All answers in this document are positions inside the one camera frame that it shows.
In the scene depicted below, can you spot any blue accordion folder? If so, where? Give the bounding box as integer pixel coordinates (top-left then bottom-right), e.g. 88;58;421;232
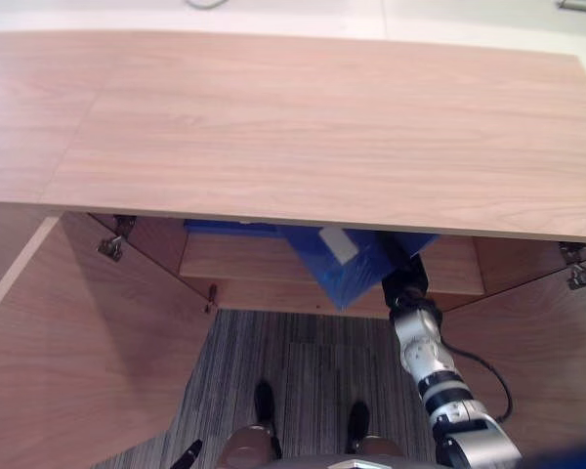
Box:
183;218;441;313

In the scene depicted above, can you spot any robot left leg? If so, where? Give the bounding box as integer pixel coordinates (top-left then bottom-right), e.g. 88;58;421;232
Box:
223;379;283;468

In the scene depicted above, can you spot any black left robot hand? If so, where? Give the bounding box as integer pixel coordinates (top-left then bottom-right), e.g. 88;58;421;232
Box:
172;438;204;469

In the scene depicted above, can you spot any wooden cabinet door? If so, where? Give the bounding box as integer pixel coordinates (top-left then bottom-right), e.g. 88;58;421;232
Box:
438;238;586;469
0;214;220;469

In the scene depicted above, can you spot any wooden cabinet shelf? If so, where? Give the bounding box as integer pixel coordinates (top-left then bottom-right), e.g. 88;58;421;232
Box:
179;233;485;297

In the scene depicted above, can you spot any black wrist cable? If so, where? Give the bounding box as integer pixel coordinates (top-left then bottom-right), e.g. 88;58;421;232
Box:
440;340;514;424

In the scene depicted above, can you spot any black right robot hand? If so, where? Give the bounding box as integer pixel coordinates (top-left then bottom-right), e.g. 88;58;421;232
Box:
378;234;444;323

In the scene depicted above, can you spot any wooden office cabinet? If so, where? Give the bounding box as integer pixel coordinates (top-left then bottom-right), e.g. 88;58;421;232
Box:
0;29;586;321

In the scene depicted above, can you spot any robot right leg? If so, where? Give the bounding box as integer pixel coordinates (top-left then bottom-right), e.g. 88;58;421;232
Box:
345;400;407;461

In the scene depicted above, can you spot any metal door hinge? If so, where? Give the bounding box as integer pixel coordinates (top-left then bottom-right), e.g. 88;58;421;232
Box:
558;240;586;291
202;282;220;315
96;214;138;264

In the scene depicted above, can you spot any white folder label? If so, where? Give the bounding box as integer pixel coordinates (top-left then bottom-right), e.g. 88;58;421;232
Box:
318;227;360;266

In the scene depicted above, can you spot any silver robot torso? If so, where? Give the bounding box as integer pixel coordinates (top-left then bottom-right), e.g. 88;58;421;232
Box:
272;452;441;469

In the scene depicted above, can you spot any robot leg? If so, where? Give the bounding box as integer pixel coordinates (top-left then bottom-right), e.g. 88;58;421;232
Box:
345;400;407;461
223;379;283;468

